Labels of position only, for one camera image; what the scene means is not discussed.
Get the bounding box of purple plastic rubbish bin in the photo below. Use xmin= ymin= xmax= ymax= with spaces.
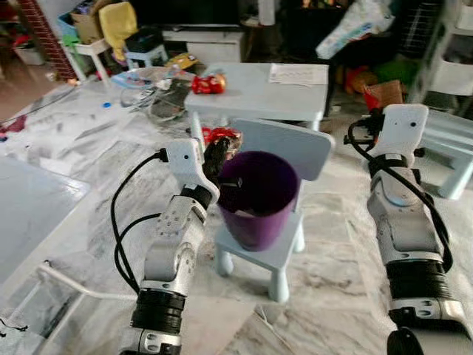
xmin=217 ymin=151 xmax=300 ymax=252

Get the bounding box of white folding table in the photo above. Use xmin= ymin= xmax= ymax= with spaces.
xmin=0 ymin=155 xmax=141 ymax=355

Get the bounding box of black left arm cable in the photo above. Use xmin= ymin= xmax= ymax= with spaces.
xmin=111 ymin=150 xmax=169 ymax=293

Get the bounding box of white printed plastic bag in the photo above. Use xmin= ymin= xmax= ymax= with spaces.
xmin=316 ymin=0 xmax=396 ymax=60

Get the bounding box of dark red cloth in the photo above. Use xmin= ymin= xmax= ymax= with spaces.
xmin=0 ymin=115 xmax=27 ymax=138

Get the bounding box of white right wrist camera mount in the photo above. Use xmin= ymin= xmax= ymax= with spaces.
xmin=370 ymin=104 xmax=429 ymax=160

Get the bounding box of shiny red packet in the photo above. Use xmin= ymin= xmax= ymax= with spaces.
xmin=191 ymin=72 xmax=227 ymax=95

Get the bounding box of green plastic item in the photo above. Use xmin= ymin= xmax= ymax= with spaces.
xmin=373 ymin=59 xmax=418 ymax=86

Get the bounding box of white low cabinet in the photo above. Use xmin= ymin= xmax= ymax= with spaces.
xmin=163 ymin=26 xmax=245 ymax=64

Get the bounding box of brown cardboard box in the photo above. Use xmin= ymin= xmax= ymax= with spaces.
xmin=70 ymin=7 xmax=104 ymax=44

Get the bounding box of red brick pattern pole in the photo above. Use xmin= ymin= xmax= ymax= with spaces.
xmin=16 ymin=0 xmax=78 ymax=82

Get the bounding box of white paper sheet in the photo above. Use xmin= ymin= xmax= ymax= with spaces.
xmin=268 ymin=64 xmax=329 ymax=86

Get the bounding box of light blue plastic stool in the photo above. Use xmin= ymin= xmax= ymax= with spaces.
xmin=418 ymin=109 xmax=473 ymax=200

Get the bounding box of white shelf rack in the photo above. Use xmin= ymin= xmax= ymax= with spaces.
xmin=403 ymin=0 xmax=473 ymax=112

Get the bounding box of yellow bag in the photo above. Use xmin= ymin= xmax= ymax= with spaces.
xmin=98 ymin=1 xmax=139 ymax=51

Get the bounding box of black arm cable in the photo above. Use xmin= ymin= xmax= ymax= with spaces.
xmin=347 ymin=122 xmax=453 ymax=271
xmin=111 ymin=150 xmax=169 ymax=293

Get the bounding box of light blue kid chair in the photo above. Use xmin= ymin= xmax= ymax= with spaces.
xmin=214 ymin=118 xmax=335 ymax=304

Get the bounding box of red wrapper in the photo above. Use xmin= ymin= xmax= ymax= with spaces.
xmin=202 ymin=126 xmax=243 ymax=160

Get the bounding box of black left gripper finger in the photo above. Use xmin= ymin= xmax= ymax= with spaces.
xmin=205 ymin=137 xmax=233 ymax=169

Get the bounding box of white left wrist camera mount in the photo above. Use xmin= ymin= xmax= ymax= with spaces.
xmin=164 ymin=138 xmax=220 ymax=204

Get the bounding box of light blue kid table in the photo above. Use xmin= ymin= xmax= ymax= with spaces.
xmin=185 ymin=62 xmax=330 ymax=149

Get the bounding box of clear plastic bag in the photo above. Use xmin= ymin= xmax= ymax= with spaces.
xmin=118 ymin=70 xmax=194 ymax=123

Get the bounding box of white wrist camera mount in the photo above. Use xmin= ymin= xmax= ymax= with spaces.
xmin=370 ymin=104 xmax=429 ymax=160
xmin=164 ymin=138 xmax=220 ymax=204

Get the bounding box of small grey stool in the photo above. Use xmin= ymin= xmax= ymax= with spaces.
xmin=124 ymin=30 xmax=169 ymax=69

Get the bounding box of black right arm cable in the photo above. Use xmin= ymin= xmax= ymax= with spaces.
xmin=347 ymin=122 xmax=453 ymax=271

